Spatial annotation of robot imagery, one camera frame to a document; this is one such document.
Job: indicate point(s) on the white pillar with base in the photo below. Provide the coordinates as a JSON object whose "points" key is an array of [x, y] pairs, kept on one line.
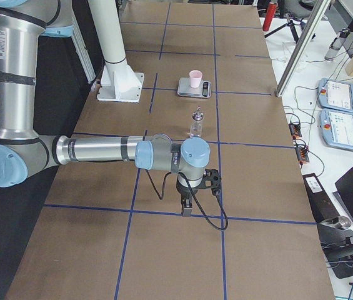
{"points": [[119, 82]]}

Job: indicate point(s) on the pink paper cup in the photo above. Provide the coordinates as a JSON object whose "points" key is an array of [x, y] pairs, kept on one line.
{"points": [[195, 77]]}

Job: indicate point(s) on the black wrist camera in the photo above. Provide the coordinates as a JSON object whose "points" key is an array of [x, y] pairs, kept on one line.
{"points": [[211, 180]]}

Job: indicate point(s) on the digital kitchen scale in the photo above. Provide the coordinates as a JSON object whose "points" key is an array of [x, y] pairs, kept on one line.
{"points": [[202, 91]]}

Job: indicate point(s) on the upper blue teach pendant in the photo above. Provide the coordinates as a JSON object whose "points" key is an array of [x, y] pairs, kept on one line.
{"points": [[335, 95]]}

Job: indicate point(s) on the black tripod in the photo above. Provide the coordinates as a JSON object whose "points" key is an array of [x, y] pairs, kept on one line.
{"points": [[291, 24]]}

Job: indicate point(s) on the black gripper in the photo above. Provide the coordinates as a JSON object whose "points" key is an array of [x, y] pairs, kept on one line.
{"points": [[185, 190]]}

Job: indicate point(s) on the blue teach pendant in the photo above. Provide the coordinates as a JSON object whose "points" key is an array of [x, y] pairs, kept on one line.
{"points": [[337, 128], [335, 95]]}

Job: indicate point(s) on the black control box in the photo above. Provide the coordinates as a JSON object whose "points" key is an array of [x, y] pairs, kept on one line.
{"points": [[323, 210]]}

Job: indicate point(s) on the red cylinder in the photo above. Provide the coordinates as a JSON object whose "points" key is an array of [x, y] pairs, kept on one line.
{"points": [[270, 13]]}

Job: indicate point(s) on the aluminium frame post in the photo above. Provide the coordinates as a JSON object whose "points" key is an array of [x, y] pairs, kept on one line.
{"points": [[314, 19]]}

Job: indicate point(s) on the orange terminal block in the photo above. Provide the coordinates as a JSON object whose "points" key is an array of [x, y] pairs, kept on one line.
{"points": [[295, 130], [302, 154]]}

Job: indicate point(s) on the glass sauce dispenser bottle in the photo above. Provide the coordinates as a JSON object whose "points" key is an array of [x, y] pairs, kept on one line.
{"points": [[196, 126]]}

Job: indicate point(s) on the lower blue teach pendant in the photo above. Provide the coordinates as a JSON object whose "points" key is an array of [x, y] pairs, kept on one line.
{"points": [[337, 128]]}

